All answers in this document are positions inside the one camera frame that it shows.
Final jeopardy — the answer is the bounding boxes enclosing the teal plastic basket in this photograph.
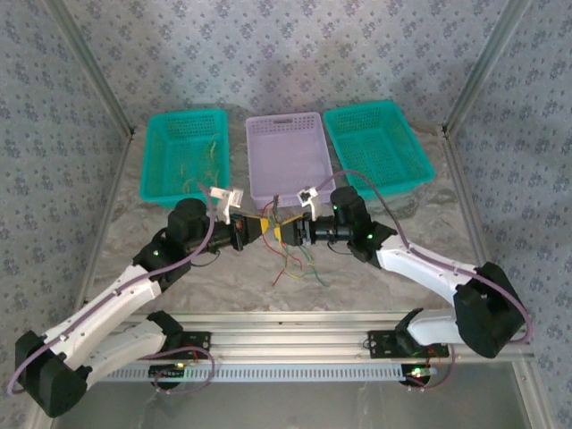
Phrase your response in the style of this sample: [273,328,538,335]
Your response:
[138,109,231,207]
[322,98,437,202]

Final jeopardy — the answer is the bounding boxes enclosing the lilac plastic basket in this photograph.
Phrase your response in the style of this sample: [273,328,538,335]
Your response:
[245,111,337,210]

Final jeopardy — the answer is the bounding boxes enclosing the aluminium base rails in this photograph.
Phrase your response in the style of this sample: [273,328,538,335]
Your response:
[88,310,535,364]

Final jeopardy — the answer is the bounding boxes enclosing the black controller board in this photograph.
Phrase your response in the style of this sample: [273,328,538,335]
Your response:
[148,364,187,389]
[404,364,433,388]

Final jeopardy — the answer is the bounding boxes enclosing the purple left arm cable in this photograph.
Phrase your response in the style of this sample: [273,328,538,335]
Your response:
[7,182,215,397]

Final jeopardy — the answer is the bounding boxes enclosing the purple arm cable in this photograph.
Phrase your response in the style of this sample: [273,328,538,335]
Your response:
[315,170,534,393]
[7,182,215,397]

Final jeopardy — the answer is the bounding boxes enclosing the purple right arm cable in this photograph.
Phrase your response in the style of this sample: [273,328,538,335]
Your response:
[315,170,534,393]

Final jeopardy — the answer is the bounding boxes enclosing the aluminium side rail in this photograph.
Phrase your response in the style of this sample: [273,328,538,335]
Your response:
[442,129,492,269]
[73,129,138,323]

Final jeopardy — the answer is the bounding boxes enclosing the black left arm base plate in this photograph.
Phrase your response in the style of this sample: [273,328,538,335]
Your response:
[176,330,212,361]

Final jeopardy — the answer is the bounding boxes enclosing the grey slotted cable duct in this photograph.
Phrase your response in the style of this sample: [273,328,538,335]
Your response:
[100,364,425,384]

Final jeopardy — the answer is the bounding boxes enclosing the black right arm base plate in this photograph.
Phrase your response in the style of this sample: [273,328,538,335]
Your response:
[366,329,421,358]

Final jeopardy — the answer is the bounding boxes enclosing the aluminium frame post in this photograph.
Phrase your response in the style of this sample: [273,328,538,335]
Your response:
[441,0,534,134]
[46,0,136,135]

